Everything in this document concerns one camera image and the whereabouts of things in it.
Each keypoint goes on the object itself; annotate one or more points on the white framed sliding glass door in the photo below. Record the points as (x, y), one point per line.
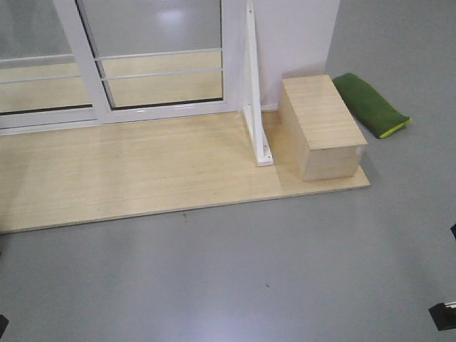
(87, 71)

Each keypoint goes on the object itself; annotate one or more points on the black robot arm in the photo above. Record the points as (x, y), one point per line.
(453, 230)

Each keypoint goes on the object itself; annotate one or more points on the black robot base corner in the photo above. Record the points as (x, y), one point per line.
(443, 315)
(3, 324)

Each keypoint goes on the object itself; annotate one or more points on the white fixed glass door panel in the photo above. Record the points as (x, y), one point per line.
(41, 84)

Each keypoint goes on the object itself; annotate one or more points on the white triangular support brace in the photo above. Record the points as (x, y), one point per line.
(251, 108)

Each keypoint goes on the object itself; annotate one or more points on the light wooden box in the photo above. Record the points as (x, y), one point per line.
(326, 142)

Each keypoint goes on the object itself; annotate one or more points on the green sandbag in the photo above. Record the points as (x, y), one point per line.
(367, 105)

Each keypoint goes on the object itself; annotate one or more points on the light wooden base platform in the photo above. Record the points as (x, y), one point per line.
(64, 177)

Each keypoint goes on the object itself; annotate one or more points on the white wall panel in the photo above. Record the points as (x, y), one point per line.
(293, 39)

